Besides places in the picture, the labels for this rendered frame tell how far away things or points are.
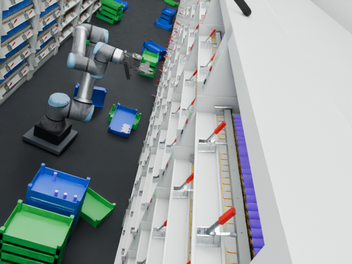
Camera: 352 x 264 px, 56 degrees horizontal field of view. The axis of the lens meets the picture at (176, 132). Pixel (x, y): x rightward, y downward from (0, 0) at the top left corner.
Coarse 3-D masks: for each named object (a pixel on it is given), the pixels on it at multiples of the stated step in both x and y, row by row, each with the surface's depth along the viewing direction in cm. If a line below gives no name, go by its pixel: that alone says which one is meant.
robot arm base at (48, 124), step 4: (44, 116) 259; (44, 120) 258; (48, 120) 256; (52, 120) 256; (56, 120) 256; (60, 120) 258; (64, 120) 264; (44, 124) 258; (48, 124) 257; (52, 124) 257; (56, 124) 258; (60, 124) 260; (64, 124) 265; (48, 128) 258; (52, 128) 258; (56, 128) 261; (60, 128) 262
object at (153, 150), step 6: (156, 150) 191; (150, 156) 192; (150, 162) 187; (150, 168) 180; (150, 174) 178; (150, 180) 174; (144, 186) 170; (144, 192) 167; (144, 198) 163; (144, 204) 157; (144, 210) 157; (138, 216) 154; (138, 222) 151
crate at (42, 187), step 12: (48, 168) 201; (36, 180) 197; (48, 180) 200; (60, 180) 203; (72, 180) 205; (84, 180) 204; (36, 192) 185; (48, 192) 193; (60, 192) 196; (72, 192) 199; (84, 192) 196; (60, 204) 189; (72, 204) 188
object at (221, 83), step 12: (228, 60) 86; (216, 72) 88; (228, 72) 87; (216, 84) 90; (228, 84) 89; (228, 96) 91; (192, 120) 97; (192, 132) 99; (180, 144) 103; (192, 144) 101; (168, 168) 110; (168, 180) 110; (144, 216) 130; (132, 240) 143
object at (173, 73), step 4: (172, 72) 239; (176, 72) 239; (172, 76) 241; (172, 80) 236; (172, 88) 226; (168, 92) 221; (172, 92) 221; (168, 96) 216; (168, 100) 211; (164, 112) 199
